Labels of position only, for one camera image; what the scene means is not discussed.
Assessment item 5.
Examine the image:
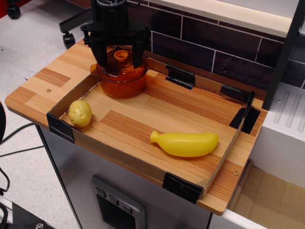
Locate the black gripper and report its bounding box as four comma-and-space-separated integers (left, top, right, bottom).
81, 20, 152, 68

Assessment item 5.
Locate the orange transparent pot lid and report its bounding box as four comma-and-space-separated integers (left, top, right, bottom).
96, 49, 149, 82

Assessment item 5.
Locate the orange transparent toy pot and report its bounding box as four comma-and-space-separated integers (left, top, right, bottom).
90, 47, 154, 99

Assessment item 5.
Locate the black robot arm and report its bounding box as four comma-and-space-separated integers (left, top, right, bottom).
81, 0, 152, 68

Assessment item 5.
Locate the black office chair base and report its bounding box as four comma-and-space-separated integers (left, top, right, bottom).
59, 9, 92, 49

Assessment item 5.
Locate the yellow toy potato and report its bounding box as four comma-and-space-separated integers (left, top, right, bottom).
69, 100, 92, 127

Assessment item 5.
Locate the black caster wheel top left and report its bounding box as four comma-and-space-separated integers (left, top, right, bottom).
7, 0, 21, 20

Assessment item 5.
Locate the yellow toy banana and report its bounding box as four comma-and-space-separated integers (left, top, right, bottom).
150, 131, 219, 157

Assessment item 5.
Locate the grey toy oven panel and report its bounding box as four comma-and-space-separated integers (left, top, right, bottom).
91, 176, 146, 229

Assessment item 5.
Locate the cardboard fence with black tape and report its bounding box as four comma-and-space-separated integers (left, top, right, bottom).
47, 53, 264, 212

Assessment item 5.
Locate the white toy sink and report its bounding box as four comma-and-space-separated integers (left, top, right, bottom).
251, 83, 305, 187

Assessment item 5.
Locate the black cable on floor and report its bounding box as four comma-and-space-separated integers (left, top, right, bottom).
0, 122, 45, 158

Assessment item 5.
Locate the black vertical post right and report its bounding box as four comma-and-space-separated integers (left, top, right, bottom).
262, 0, 305, 111

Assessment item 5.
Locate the black braided cable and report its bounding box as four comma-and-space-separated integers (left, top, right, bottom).
0, 202, 9, 229

